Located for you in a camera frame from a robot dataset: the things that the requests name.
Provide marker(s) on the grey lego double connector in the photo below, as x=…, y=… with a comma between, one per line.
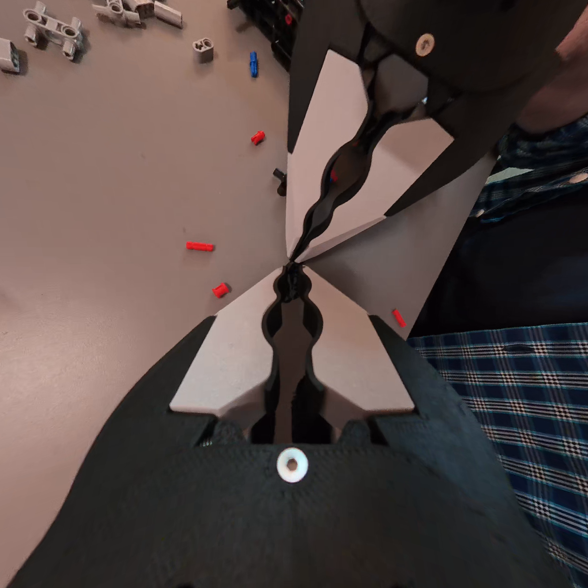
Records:
x=53, y=30

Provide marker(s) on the dark trousers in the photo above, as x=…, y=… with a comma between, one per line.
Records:
x=505, y=275

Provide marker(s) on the red lego bush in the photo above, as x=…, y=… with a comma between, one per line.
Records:
x=221, y=290

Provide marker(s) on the black lego frame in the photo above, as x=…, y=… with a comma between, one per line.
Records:
x=271, y=23

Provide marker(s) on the grey lego beam piece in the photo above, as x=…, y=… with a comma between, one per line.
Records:
x=163, y=13

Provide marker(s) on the blue plaid shirt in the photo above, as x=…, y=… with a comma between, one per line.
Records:
x=528, y=413

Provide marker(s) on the blue lego pin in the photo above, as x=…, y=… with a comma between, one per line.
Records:
x=253, y=64

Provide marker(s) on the long red lego axle pin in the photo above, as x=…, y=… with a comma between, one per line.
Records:
x=200, y=246

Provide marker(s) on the small grey lego connector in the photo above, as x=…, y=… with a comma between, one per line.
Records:
x=203, y=49

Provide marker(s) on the grey lego block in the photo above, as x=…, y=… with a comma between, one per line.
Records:
x=8, y=56

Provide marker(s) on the grey lego angled connector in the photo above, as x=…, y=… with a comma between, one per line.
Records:
x=115, y=11

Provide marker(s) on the person's right forearm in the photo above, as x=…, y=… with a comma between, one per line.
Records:
x=565, y=82

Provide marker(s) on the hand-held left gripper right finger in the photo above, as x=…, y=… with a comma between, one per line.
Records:
x=363, y=367

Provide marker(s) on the black lego pin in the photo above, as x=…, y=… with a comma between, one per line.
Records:
x=279, y=180

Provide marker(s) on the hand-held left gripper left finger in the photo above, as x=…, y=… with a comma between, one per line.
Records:
x=220, y=367

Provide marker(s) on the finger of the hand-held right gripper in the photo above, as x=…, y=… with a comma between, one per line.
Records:
x=395, y=170
x=321, y=115

